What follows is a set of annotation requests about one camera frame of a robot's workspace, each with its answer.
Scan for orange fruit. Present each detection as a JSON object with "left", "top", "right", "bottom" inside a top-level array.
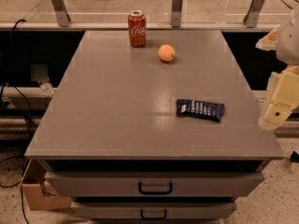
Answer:
[{"left": 158, "top": 44, "right": 176, "bottom": 63}]

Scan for lower grey drawer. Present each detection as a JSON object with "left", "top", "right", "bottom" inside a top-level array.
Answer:
[{"left": 71, "top": 202, "right": 236, "bottom": 220}]

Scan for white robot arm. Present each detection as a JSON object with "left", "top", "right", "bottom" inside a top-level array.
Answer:
[{"left": 256, "top": 7, "right": 299, "bottom": 131}]

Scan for upper grey drawer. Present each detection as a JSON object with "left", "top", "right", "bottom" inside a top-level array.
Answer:
[{"left": 46, "top": 172, "right": 263, "bottom": 197}]

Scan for red Coca-Cola can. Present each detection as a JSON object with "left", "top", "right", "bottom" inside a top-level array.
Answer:
[{"left": 128, "top": 10, "right": 147, "bottom": 47}]

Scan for right metal railing bracket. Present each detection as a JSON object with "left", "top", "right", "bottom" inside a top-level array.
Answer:
[{"left": 243, "top": 0, "right": 265, "bottom": 28}]

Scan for grey drawer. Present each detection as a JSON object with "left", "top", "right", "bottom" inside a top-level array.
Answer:
[
  {"left": 71, "top": 202, "right": 236, "bottom": 220},
  {"left": 46, "top": 172, "right": 263, "bottom": 197}
]

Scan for black cable left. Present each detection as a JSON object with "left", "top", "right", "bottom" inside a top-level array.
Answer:
[{"left": 0, "top": 18, "right": 36, "bottom": 138}]

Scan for left metal railing bracket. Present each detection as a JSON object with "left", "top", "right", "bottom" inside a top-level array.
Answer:
[{"left": 50, "top": 0, "right": 71, "bottom": 27}]

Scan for cardboard box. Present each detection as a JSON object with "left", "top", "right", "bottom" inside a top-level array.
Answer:
[{"left": 21, "top": 161, "right": 72, "bottom": 211}]

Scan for middle metal railing bracket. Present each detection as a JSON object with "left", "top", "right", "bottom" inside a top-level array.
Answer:
[{"left": 171, "top": 0, "right": 183, "bottom": 28}]

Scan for dark object on floor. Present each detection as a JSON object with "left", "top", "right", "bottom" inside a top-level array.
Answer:
[{"left": 290, "top": 151, "right": 299, "bottom": 163}]

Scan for metal railing bracket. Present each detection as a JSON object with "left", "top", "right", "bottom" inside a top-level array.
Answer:
[
  {"left": 50, "top": 0, "right": 71, "bottom": 27},
  {"left": 243, "top": 0, "right": 265, "bottom": 28},
  {"left": 171, "top": 0, "right": 183, "bottom": 28}
]

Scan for blue RXBAR wrapper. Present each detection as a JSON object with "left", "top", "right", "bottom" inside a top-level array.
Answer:
[{"left": 176, "top": 99, "right": 225, "bottom": 123}]

